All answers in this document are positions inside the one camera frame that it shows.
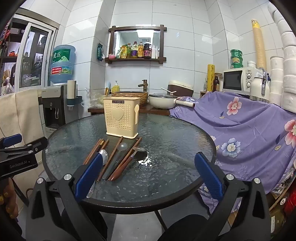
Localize cream plastic utensil holder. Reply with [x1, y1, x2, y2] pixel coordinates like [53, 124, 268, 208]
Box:
[103, 96, 141, 139]

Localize teal cup holder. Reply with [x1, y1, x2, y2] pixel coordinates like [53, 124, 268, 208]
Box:
[67, 95, 83, 106]

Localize purple floral cloth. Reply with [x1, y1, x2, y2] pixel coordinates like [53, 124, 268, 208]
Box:
[170, 91, 296, 215]

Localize clear plastic bag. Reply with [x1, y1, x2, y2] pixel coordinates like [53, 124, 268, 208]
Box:
[88, 91, 104, 108]

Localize wooden side table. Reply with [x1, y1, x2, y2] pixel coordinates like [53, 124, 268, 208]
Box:
[88, 105, 171, 116]

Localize wooden handled metal spoon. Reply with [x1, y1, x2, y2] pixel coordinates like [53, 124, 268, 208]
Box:
[108, 147, 148, 181]

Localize blue water jug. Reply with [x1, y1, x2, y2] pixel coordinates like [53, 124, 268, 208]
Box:
[50, 45, 76, 84]

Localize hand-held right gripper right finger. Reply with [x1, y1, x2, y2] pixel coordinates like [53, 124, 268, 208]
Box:
[194, 152, 271, 241]

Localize yellow wrap roll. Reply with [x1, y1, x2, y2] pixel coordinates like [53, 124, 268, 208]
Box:
[207, 64, 216, 92]

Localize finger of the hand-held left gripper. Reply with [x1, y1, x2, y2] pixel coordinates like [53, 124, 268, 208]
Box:
[0, 136, 48, 158]
[0, 134, 23, 149]

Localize dark display shelf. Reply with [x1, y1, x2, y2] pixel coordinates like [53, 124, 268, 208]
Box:
[0, 22, 21, 93]

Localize white thermos jug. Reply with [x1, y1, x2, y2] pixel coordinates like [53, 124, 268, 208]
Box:
[250, 71, 271, 103]

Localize tall beige roll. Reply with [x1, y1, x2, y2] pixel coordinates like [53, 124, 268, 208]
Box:
[251, 19, 267, 70]

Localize water dispenser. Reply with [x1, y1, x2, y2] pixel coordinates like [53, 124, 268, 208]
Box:
[38, 84, 78, 139]

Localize brown and white rice cooker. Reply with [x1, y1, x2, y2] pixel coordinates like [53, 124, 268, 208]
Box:
[167, 80, 194, 97]

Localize row of condiment bottles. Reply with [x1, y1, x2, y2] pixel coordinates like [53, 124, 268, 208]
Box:
[116, 40, 160, 59]

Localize white pot with glass lid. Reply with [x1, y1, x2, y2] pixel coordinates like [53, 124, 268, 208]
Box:
[149, 93, 196, 109]

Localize white framed window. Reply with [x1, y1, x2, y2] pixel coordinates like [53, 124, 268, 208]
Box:
[18, 21, 59, 89]

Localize stacks of white paper bowls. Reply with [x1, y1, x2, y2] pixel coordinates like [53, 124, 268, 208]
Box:
[267, 3, 296, 113]

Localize woven wash basin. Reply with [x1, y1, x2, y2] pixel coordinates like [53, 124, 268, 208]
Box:
[112, 91, 149, 107]

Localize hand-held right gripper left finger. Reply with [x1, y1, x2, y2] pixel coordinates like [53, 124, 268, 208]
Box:
[25, 153, 109, 241]

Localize white paper cup sleeve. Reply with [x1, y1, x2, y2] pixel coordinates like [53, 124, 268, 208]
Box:
[67, 80, 78, 106]

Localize wooden framed mirror shelf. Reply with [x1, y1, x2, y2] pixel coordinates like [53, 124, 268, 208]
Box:
[105, 25, 167, 64]

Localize beige cloth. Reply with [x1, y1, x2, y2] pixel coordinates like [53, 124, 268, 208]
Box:
[0, 89, 50, 149]

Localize green hanging packet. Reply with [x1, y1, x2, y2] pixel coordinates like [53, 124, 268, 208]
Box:
[97, 44, 106, 62]

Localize steel spoon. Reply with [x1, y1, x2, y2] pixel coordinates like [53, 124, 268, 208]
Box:
[86, 149, 109, 198]

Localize person's left hand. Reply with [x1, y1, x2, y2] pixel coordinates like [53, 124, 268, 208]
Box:
[0, 178, 18, 219]

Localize white microwave oven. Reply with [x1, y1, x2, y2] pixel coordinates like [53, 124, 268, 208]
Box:
[222, 67, 264, 95]

